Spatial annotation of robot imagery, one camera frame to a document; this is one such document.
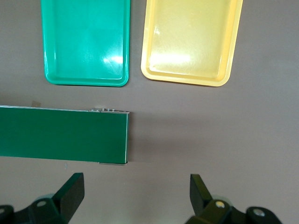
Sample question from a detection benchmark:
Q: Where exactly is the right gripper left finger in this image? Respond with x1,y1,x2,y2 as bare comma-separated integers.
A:
0,172,85,224

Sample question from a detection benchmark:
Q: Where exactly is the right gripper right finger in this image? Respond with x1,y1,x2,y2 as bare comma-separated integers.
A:
184,174,285,224

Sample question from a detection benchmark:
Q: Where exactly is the green conveyor belt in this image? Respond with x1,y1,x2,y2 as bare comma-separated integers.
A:
0,105,130,165

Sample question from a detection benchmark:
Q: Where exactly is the green plastic tray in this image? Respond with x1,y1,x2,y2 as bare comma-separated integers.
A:
41,0,131,87

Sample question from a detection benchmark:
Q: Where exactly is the yellow plastic tray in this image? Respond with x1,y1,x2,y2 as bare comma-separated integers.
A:
141,0,243,87

